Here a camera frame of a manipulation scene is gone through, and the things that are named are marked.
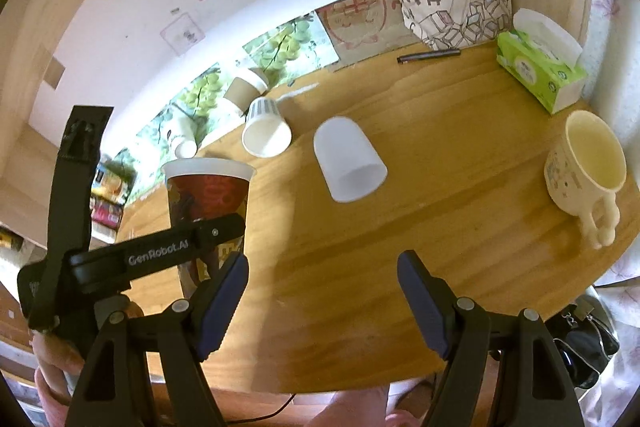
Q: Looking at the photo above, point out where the white printed paper cup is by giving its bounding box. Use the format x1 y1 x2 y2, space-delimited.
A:
168 133 198 159

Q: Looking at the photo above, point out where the brown sleeved paper cup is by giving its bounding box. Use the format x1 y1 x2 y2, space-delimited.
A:
222 67 269 114

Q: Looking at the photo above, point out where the striped white paper cup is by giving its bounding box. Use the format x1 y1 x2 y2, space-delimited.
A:
241 96 293 158

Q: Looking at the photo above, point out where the white translucent plastic cup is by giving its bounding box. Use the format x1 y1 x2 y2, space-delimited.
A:
314 116 388 202

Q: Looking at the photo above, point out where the person hand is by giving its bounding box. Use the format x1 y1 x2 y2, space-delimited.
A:
30 300 147 427

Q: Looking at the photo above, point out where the wooden desk shelf unit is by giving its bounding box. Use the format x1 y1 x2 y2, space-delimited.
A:
0 0 640 396

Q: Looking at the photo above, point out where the cream ceramic mug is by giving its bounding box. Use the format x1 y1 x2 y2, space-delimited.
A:
544 110 627 249

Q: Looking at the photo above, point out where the black pen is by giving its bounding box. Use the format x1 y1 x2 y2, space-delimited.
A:
396 49 461 64

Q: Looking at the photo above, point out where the green tissue box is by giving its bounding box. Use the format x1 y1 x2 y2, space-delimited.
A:
497 9 588 115

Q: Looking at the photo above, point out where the white floral curtain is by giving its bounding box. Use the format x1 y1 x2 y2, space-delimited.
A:
580 0 639 426

